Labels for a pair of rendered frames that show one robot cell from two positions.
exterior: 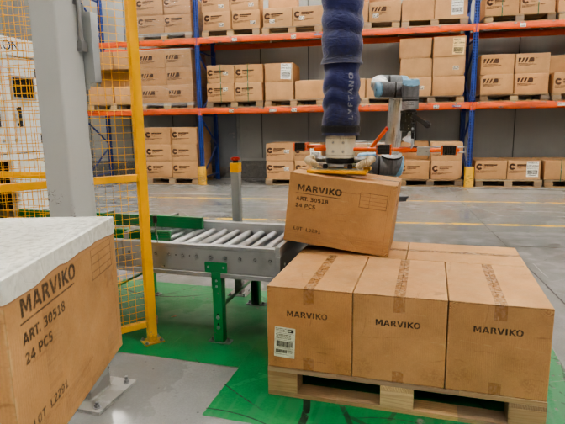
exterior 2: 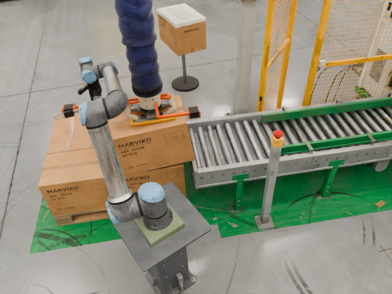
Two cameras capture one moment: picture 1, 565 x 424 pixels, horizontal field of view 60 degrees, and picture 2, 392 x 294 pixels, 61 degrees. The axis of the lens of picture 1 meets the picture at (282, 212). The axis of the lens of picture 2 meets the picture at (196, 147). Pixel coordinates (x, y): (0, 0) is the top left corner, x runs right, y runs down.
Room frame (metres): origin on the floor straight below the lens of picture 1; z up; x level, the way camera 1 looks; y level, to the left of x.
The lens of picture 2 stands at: (5.00, -0.91, 2.53)
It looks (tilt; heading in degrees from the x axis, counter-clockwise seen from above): 42 degrees down; 156
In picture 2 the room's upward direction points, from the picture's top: 3 degrees counter-clockwise
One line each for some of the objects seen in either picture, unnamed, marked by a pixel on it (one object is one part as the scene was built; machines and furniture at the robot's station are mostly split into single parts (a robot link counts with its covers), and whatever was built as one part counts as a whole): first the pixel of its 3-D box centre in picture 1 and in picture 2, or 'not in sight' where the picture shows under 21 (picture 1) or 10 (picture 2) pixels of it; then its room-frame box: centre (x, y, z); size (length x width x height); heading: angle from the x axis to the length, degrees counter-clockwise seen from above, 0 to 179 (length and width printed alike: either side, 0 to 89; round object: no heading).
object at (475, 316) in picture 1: (403, 300); (117, 153); (2.49, -0.64, 0.34); 1.20 x 1.00 x 0.40; 73
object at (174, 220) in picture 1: (108, 217); (368, 140); (3.67, 1.31, 0.60); 1.60 x 0.10 x 0.09; 73
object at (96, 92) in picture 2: (408, 120); (94, 87); (2.79, -0.71, 1.28); 0.09 x 0.08 x 0.12; 73
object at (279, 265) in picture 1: (294, 254); (190, 154); (2.97, -0.07, 0.47); 0.70 x 0.03 x 0.15; 163
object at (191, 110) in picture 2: (301, 145); (193, 112); (3.23, -0.13, 1.13); 0.09 x 0.08 x 0.05; 164
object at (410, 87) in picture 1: (410, 89); (87, 66); (2.80, -0.72, 1.45); 0.10 x 0.09 x 0.12; 173
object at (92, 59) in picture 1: (77, 49); not in sight; (2.31, 0.91, 1.62); 0.20 x 0.05 x 0.30; 73
